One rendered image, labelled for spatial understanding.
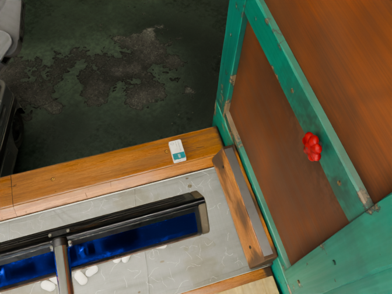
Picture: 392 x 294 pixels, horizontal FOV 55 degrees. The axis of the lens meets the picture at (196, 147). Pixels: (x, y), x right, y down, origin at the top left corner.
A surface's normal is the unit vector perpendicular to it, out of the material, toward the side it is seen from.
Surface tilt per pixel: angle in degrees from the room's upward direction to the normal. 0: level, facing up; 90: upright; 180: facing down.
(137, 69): 0
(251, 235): 66
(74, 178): 0
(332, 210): 90
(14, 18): 41
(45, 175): 0
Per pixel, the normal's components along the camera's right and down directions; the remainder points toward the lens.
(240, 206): -0.87, 0.03
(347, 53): -0.96, 0.23
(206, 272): 0.04, -0.47
